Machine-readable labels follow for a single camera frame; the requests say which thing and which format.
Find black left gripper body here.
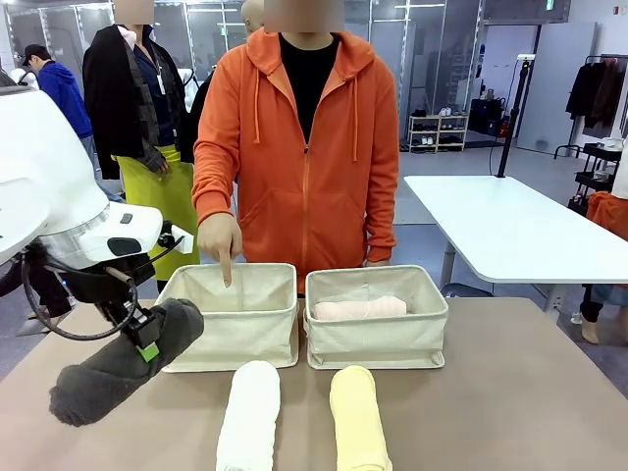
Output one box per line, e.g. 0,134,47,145
68,258,154,326

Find dark grey towel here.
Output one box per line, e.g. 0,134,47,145
47,297,205,428

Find white towel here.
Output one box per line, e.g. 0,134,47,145
215,360,283,471

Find pink towel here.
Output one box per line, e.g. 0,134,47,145
312,298,408,323

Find yellow towel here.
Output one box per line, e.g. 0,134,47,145
329,365,393,471

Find person's left forearm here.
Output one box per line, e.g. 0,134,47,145
365,146,400,264

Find person's right forearm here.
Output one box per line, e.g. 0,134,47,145
191,139,237,230

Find person's right hand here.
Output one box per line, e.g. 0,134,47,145
195,213,244,289

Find beige fabric basket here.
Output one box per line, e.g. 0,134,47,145
154,263,300,374
302,264,450,371

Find mannequin black coat yellow apron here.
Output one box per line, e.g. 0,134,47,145
81,0,201,295

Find person in blue hoodie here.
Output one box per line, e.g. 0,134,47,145
22,43,124,205

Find person in orange hoodie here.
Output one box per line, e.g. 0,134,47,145
191,0,401,295

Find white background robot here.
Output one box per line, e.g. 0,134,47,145
9,67,40,92

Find wooden shoe rack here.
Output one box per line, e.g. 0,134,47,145
407,113,470,153

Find white table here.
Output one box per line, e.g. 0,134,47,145
402,175,628,305

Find black bags pile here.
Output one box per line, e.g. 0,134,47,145
468,96,509,137

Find black trolley cart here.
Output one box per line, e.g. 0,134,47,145
567,141,624,217

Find figure in orange garment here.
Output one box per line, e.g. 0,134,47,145
579,190,628,344

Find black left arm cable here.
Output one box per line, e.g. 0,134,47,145
22,244,139,342

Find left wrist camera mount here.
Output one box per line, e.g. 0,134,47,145
157,220,195,256

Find black camera pole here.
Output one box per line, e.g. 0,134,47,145
496,53,536,179

